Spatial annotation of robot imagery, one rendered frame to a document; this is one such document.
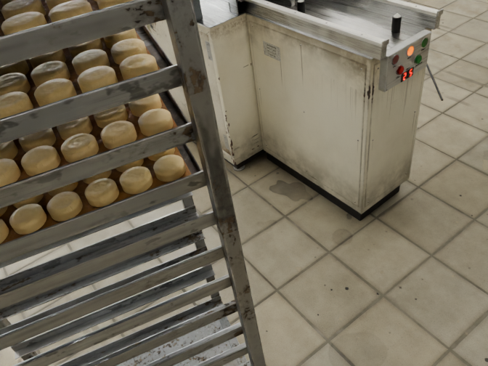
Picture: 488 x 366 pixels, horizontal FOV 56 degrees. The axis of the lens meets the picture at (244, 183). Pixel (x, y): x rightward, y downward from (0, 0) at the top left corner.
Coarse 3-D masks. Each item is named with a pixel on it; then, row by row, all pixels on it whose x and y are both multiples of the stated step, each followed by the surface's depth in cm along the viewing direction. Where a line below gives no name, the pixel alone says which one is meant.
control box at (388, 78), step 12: (420, 36) 161; (396, 48) 157; (408, 48) 158; (420, 48) 164; (384, 60) 156; (408, 60) 162; (384, 72) 158; (396, 72) 161; (408, 72) 165; (384, 84) 161; (396, 84) 165
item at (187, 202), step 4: (184, 200) 129; (188, 200) 129; (192, 200) 130; (184, 204) 130; (188, 204) 130; (192, 204) 131; (200, 240) 141; (204, 240) 142; (196, 244) 141; (200, 244) 142; (204, 244) 142; (196, 248) 145; (212, 276) 153; (208, 280) 154; (212, 280) 154; (212, 296) 160
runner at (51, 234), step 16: (192, 176) 70; (144, 192) 68; (160, 192) 70; (176, 192) 71; (112, 208) 68; (128, 208) 69; (144, 208) 70; (64, 224) 66; (80, 224) 67; (96, 224) 68; (16, 240) 64; (32, 240) 66; (48, 240) 67; (0, 256) 65; (16, 256) 66
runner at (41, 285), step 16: (192, 224) 76; (208, 224) 78; (144, 240) 74; (160, 240) 76; (96, 256) 72; (112, 256) 73; (128, 256) 75; (64, 272) 71; (80, 272) 73; (16, 288) 70; (32, 288) 71; (48, 288) 72; (0, 304) 70
